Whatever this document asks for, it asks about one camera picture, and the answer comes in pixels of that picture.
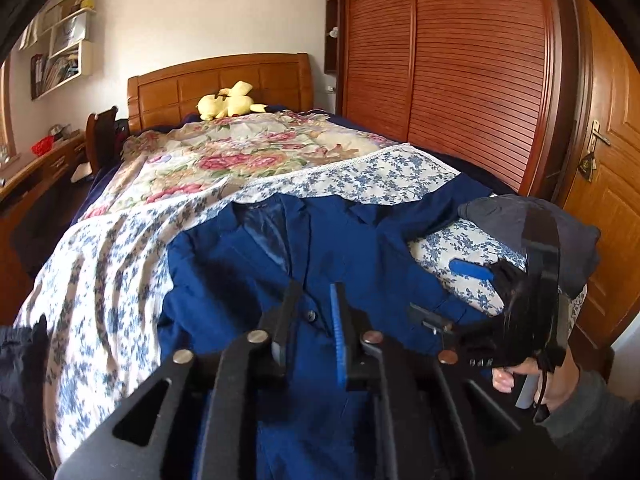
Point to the wooden headboard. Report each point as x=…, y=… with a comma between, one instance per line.
x=165, y=97

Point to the black garment at bedside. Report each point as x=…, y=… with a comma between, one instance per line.
x=24, y=453

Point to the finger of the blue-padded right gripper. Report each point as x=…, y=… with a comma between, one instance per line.
x=471, y=270

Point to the dark wooden chair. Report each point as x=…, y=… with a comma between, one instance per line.
x=100, y=139

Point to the wooden louvered wardrobe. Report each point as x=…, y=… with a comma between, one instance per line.
x=491, y=82

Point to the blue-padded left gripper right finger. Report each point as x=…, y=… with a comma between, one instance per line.
x=353, y=366

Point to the grey right sleeve forearm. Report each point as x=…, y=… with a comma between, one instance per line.
x=597, y=430

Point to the wooden desk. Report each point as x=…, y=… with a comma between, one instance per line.
x=18, y=196

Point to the yellow plush toy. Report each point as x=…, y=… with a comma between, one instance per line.
x=229, y=102

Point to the red basket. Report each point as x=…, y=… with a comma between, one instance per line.
x=43, y=146

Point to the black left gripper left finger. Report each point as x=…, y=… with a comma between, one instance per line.
x=277, y=324

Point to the navy blue suit jacket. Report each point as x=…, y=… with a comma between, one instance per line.
x=229, y=270

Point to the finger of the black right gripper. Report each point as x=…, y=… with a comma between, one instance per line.
x=433, y=321

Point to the dark grey folded garment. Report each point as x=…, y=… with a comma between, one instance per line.
x=503, y=217

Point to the wooden door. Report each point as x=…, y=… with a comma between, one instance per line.
x=610, y=94

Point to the brass door handle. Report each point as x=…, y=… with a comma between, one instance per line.
x=588, y=164

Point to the right hand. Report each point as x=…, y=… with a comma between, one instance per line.
x=553, y=389

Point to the white wall shelf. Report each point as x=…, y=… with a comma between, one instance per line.
x=60, y=37

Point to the pink floral quilt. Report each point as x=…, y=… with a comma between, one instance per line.
x=155, y=165

